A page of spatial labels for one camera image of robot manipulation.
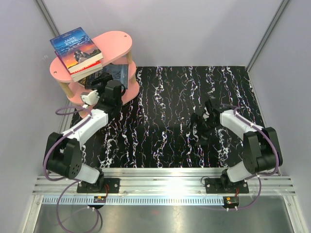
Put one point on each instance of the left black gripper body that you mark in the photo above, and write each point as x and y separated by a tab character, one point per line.
103	80

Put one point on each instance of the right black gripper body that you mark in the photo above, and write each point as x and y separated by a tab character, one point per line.
204	126

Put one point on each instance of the Nineteen Eighty-Four blue book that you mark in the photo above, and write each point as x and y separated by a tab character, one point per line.
118	72

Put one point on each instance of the purple paperback book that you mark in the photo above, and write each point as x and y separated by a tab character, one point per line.
79	77

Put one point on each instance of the Jane Eyre blue book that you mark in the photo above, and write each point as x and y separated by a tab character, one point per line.
66	44

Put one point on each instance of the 169-Storey Treehouse black book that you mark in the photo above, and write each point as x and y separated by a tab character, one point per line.
83	81

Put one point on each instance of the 13-Storey Treehouse red book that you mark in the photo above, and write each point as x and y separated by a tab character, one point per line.
85	68

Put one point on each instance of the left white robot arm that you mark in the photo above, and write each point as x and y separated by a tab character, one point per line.
63	154

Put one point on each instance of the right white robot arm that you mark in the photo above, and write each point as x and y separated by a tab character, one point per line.
261	153

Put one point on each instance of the pink three-tier shelf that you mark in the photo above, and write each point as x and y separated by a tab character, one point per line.
116	48

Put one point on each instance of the black marble table mat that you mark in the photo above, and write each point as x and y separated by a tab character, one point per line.
152	131

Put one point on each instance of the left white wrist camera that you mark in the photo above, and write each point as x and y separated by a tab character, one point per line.
89	99

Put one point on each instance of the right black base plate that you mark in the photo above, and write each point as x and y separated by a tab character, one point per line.
217	186

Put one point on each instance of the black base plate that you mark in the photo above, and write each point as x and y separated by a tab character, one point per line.
217	186
110	185

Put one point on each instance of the aluminium rail frame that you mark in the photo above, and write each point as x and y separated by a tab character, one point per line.
269	207

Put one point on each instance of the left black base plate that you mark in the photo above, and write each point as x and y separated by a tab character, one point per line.
110	185

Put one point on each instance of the slotted white cable duct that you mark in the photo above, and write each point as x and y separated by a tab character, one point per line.
135	200

